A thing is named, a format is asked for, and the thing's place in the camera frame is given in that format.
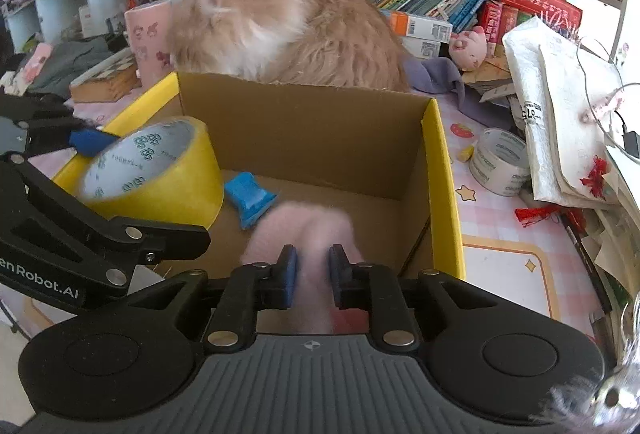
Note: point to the clear tape roll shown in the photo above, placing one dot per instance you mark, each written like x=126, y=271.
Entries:
x=500, y=162

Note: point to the pink cylindrical container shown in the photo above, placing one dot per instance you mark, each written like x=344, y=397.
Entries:
x=147, y=27

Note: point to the stack of papers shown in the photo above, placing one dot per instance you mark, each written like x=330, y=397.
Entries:
x=567, y=97

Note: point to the blue packet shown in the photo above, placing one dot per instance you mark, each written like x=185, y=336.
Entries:
x=249, y=198

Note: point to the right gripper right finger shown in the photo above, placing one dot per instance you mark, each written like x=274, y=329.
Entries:
x=376, y=290

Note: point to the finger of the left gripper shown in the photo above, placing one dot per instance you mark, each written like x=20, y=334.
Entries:
x=150, y=238
x=31, y=127

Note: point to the fluffy orange cat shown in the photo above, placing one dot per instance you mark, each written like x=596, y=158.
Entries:
x=338, y=43

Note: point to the red book box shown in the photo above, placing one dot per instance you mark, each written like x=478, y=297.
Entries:
x=558, y=10

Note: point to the pink phone case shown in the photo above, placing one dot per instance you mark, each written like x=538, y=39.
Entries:
x=34, y=65

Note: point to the pink knit glove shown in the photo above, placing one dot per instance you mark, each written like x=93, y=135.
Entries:
x=312, y=230

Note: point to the pink pig plush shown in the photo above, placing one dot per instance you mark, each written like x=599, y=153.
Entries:
x=468, y=49

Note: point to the grey cloth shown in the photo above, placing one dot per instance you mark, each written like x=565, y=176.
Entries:
x=67, y=61

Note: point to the yellow tape roll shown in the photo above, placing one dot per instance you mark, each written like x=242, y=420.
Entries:
x=166, y=171

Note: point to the yellow cardboard box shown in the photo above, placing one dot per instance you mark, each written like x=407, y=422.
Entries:
x=350, y=139

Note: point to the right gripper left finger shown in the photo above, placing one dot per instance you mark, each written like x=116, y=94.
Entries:
x=236, y=301

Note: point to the pink checkered tablecloth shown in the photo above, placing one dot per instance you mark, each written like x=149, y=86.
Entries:
x=535, y=266

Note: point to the wooden chessboard box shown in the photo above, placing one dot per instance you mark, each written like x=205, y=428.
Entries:
x=108, y=81

